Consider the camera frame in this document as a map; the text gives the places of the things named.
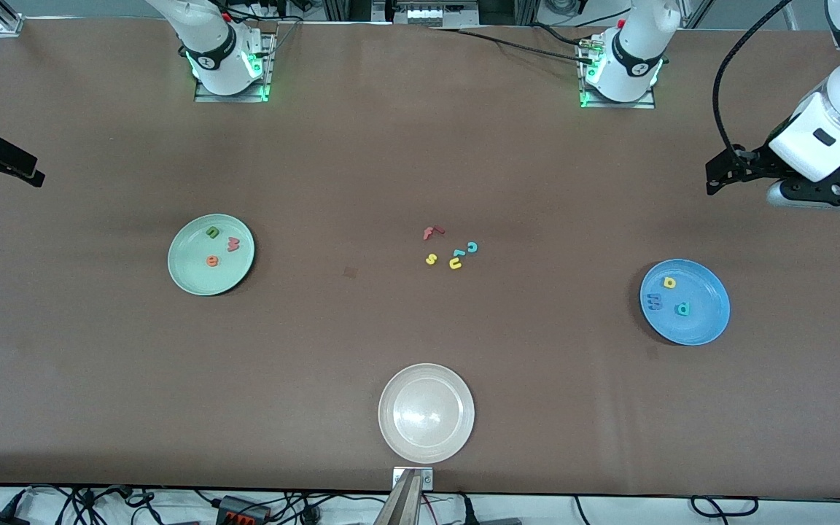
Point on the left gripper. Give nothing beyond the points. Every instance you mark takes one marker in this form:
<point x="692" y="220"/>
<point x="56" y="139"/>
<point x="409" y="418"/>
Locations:
<point x="757" y="162"/>

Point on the teal foam letter p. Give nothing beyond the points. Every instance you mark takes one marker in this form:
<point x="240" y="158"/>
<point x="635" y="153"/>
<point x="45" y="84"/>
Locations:
<point x="682" y="309"/>

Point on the blue foam letter m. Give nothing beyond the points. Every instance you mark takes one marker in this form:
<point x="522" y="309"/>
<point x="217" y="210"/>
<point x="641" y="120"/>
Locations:
<point x="655" y="300"/>

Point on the pink foam letter m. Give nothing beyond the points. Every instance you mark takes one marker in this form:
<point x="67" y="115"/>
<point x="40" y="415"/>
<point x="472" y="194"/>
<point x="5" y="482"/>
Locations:
<point x="233" y="244"/>

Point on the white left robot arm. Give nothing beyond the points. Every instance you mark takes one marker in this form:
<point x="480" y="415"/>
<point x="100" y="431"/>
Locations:
<point x="635" y="44"/>

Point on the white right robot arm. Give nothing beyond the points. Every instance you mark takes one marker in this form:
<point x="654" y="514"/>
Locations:
<point x="205" y="36"/>

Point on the blue plate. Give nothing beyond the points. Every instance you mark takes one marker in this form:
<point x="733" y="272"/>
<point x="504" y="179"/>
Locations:
<point x="701" y="328"/>

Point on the pale green plate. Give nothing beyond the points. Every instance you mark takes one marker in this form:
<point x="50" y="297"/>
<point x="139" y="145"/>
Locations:
<point x="201" y="270"/>

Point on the red foam letter f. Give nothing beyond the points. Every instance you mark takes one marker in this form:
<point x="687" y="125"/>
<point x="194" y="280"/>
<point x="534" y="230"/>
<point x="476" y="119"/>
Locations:
<point x="431" y="232"/>

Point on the grey control box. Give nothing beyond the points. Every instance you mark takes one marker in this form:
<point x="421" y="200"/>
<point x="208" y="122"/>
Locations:
<point x="434" y="12"/>

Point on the beige plate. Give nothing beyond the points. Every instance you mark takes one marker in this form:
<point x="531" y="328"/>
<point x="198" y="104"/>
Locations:
<point x="426" y="413"/>

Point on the red and black connector box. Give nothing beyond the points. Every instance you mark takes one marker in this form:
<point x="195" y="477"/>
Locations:
<point x="243" y="508"/>

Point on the aluminium frame post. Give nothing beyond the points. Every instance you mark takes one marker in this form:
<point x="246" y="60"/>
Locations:
<point x="8" y="18"/>

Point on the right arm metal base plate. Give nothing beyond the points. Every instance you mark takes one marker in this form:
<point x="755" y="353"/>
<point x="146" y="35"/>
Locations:
<point x="259" y="91"/>

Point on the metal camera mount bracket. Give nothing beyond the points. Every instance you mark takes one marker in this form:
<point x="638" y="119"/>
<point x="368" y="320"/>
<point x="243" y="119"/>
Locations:
<point x="411" y="496"/>

